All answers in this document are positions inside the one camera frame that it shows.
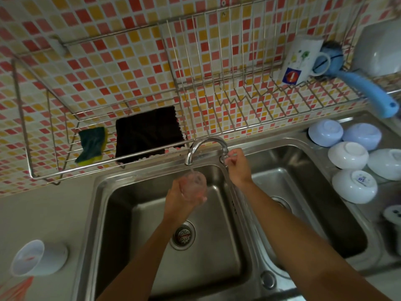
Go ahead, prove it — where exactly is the person's right hand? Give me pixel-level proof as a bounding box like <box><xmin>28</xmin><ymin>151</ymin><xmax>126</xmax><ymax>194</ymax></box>
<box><xmin>224</xmin><ymin>148</ymin><xmax>253</xmax><ymax>188</ymax></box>

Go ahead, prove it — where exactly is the person's left hand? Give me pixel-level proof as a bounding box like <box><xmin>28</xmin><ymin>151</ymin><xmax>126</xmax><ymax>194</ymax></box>
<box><xmin>165</xmin><ymin>178</ymin><xmax>208</xmax><ymax>222</ymax></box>

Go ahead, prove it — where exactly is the clear pinkish drinking glass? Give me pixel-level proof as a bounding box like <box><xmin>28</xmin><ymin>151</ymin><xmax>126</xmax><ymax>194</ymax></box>
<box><xmin>183</xmin><ymin>171</ymin><xmax>208</xmax><ymax>203</ymax></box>

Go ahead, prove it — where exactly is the chrome sink faucet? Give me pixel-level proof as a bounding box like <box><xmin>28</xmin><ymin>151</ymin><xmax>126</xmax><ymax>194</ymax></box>
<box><xmin>184</xmin><ymin>137</ymin><xmax>231</xmax><ymax>167</ymax></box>

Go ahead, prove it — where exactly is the person's right forearm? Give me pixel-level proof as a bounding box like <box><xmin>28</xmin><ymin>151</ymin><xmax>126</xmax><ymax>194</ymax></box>
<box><xmin>233</xmin><ymin>180</ymin><xmax>394</xmax><ymax>301</ymax></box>

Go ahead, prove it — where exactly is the person's left forearm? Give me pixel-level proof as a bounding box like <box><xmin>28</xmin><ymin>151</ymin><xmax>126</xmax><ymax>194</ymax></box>
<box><xmin>95</xmin><ymin>213</ymin><xmax>197</xmax><ymax>301</ymax></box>

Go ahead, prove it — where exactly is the round metal drain strainer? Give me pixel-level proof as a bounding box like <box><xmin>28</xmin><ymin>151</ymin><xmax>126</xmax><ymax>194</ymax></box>
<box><xmin>271</xmin><ymin>196</ymin><xmax>292</xmax><ymax>213</ymax></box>
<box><xmin>169</xmin><ymin>221</ymin><xmax>196</xmax><ymax>251</ymax></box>

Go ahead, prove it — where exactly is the stainless steel double sink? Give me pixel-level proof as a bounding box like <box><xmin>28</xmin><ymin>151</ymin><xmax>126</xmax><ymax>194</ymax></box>
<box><xmin>73</xmin><ymin>110</ymin><xmax>401</xmax><ymax>301</ymax></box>

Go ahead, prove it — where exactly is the black dish cloth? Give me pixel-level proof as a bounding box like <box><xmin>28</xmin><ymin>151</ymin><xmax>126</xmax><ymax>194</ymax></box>
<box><xmin>115</xmin><ymin>105</ymin><xmax>186</xmax><ymax>165</ymax></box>

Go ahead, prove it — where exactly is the pale blue bowl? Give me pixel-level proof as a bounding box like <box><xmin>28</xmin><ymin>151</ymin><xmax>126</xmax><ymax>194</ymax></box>
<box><xmin>342</xmin><ymin>123</ymin><xmax>383</xmax><ymax>151</ymax></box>
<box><xmin>308</xmin><ymin>119</ymin><xmax>344</xmax><ymax>147</ymax></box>

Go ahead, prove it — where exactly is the round metal sink cap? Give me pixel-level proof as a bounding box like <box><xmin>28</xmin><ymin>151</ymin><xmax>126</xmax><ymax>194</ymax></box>
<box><xmin>261</xmin><ymin>271</ymin><xmax>277</xmax><ymax>290</ymax></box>

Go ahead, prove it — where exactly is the white printed mug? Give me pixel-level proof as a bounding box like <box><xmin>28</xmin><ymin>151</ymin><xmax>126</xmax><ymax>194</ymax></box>
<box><xmin>279</xmin><ymin>35</ymin><xmax>331</xmax><ymax>85</ymax></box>

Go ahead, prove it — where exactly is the green and yellow sponge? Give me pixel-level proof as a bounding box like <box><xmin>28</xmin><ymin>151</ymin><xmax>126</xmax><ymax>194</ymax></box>
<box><xmin>75</xmin><ymin>126</ymin><xmax>108</xmax><ymax>167</ymax></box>

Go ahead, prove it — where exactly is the white bowl with label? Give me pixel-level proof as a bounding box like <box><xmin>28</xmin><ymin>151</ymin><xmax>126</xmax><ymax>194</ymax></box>
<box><xmin>332</xmin><ymin>169</ymin><xmax>378</xmax><ymax>204</ymax></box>

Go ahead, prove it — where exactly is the blue dish brush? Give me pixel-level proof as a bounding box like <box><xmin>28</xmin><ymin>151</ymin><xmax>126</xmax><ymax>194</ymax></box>
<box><xmin>314</xmin><ymin>41</ymin><xmax>400</xmax><ymax>119</ymax></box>

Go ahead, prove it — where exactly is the white plastic cup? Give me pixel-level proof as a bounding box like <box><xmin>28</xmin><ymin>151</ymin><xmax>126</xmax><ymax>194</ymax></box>
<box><xmin>10</xmin><ymin>239</ymin><xmax>69</xmax><ymax>278</ymax></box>

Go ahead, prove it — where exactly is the white dotted cup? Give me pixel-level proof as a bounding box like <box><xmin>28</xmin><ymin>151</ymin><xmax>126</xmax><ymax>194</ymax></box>
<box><xmin>383</xmin><ymin>204</ymin><xmax>401</xmax><ymax>231</ymax></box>

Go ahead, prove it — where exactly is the white plastic container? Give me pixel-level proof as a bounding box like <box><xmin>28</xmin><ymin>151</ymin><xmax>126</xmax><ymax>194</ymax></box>
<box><xmin>352</xmin><ymin>18</ymin><xmax>401</xmax><ymax>77</ymax></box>

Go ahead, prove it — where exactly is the orange plastic item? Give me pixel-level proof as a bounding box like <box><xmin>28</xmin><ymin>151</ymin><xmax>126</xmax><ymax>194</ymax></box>
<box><xmin>0</xmin><ymin>277</ymin><xmax>34</xmax><ymax>301</ymax></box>

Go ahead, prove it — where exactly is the metal wire dish rack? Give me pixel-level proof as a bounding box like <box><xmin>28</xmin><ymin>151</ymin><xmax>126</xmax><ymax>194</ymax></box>
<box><xmin>12</xmin><ymin>0</ymin><xmax>401</xmax><ymax>186</ymax></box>

